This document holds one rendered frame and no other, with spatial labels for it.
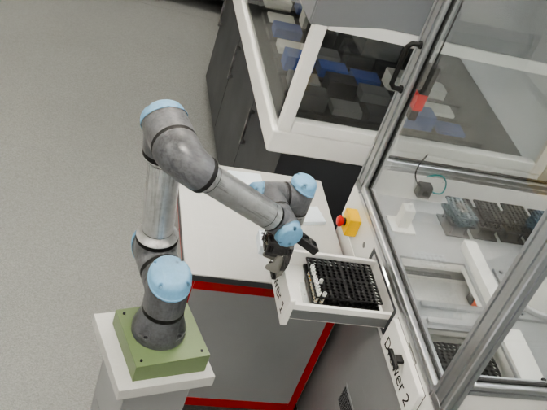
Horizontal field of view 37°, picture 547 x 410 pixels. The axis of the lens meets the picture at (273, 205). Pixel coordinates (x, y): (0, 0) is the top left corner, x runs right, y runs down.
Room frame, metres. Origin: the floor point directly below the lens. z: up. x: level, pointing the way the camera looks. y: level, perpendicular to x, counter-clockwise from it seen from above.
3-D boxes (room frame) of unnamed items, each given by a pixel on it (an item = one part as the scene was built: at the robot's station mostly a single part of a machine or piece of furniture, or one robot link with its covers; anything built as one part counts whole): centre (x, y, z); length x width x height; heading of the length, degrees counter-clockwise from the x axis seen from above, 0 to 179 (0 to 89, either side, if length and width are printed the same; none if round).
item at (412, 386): (1.74, -0.51, 0.87); 0.29 x 0.02 x 0.11; 20
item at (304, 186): (1.90, -0.06, 1.20); 0.09 x 0.08 x 0.11; 122
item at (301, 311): (1.99, -0.30, 0.86); 0.40 x 0.26 x 0.06; 110
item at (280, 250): (1.90, -0.05, 1.05); 0.09 x 0.08 x 0.12; 110
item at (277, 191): (1.84, 0.01, 1.20); 0.11 x 0.11 x 0.08; 32
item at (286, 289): (1.92, -0.10, 0.87); 0.29 x 0.02 x 0.11; 20
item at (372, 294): (1.99, -0.29, 0.87); 0.22 x 0.18 x 0.06; 110
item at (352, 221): (2.33, -0.27, 0.88); 0.07 x 0.05 x 0.07; 20
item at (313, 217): (2.43, -0.13, 0.77); 0.13 x 0.09 x 0.02; 123
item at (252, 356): (2.31, 0.02, 0.38); 0.62 x 0.58 x 0.76; 20
